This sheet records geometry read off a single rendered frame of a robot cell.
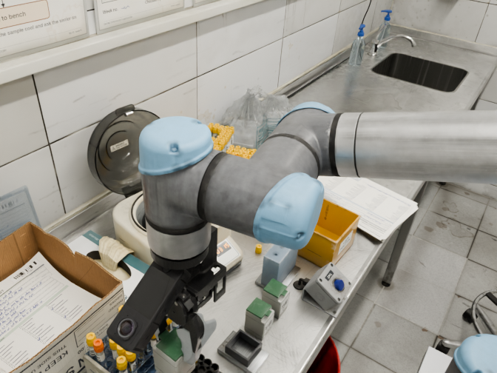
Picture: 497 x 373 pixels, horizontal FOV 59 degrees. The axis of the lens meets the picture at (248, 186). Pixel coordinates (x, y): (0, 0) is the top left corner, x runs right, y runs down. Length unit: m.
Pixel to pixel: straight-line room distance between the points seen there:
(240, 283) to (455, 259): 1.80
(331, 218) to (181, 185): 0.79
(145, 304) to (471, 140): 0.40
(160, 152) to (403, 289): 2.06
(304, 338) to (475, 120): 0.63
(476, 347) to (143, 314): 0.46
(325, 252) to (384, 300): 1.25
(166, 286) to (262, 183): 0.20
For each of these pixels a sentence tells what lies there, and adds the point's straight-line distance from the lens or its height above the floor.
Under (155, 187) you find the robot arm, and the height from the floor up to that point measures 1.40.
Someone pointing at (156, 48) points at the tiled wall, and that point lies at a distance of 1.24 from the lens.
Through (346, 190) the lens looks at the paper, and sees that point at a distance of 1.37.
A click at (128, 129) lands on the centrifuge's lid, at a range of 1.16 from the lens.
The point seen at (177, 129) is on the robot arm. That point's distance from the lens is 0.46.
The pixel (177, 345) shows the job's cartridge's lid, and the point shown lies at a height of 1.12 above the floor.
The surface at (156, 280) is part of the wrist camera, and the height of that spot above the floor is 1.26.
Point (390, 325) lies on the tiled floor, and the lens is 2.23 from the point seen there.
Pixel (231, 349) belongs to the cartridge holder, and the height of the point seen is 0.91.
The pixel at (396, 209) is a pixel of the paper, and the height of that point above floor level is 0.89.
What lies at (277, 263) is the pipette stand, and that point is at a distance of 0.98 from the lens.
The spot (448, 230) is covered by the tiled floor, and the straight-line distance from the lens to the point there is 2.87.
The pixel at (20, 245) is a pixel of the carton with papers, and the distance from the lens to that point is 1.07.
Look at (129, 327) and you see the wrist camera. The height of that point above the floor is 1.23.
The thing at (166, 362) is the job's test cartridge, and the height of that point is 1.10.
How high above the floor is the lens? 1.67
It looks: 36 degrees down
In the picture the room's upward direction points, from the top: 4 degrees clockwise
